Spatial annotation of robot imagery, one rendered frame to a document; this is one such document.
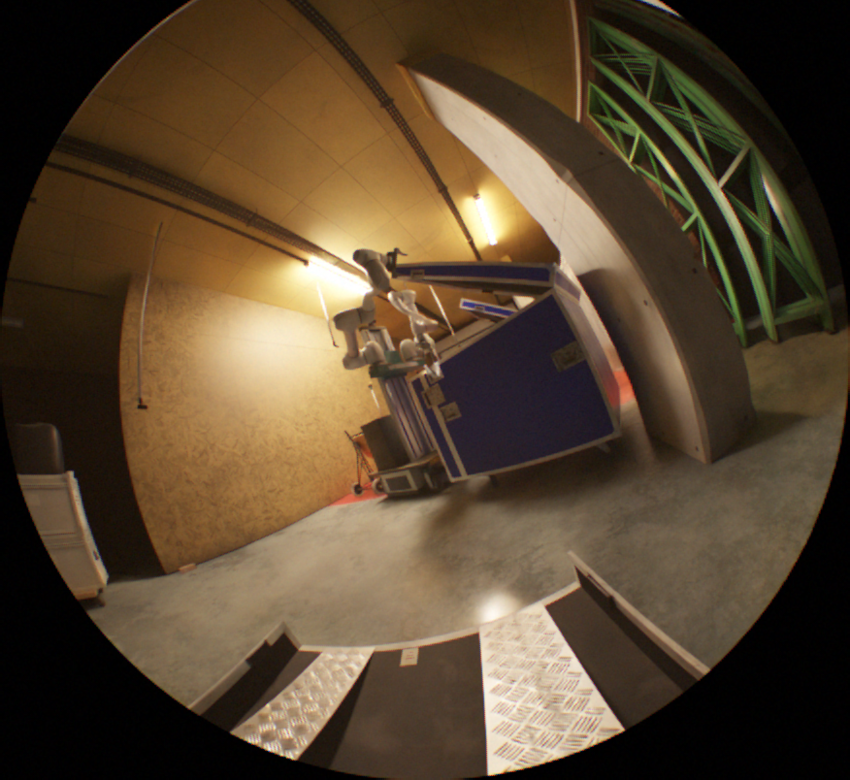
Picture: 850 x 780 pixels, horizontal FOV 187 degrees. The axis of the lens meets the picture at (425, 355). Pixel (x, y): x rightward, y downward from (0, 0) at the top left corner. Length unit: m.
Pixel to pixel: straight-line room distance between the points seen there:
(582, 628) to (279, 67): 3.23
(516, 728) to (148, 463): 2.96
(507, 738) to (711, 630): 0.41
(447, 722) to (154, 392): 3.16
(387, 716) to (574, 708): 0.40
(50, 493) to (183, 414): 1.75
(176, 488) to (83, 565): 1.32
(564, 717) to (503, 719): 0.10
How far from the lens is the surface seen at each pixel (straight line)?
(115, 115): 2.99
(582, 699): 0.58
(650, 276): 1.03
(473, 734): 0.69
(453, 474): 1.86
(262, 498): 3.31
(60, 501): 2.65
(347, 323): 1.90
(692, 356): 1.06
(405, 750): 0.73
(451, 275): 1.61
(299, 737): 0.75
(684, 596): 0.79
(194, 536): 3.02
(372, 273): 1.42
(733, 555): 0.85
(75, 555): 2.66
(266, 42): 2.60
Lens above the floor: 0.65
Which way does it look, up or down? 13 degrees up
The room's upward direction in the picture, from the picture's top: 23 degrees counter-clockwise
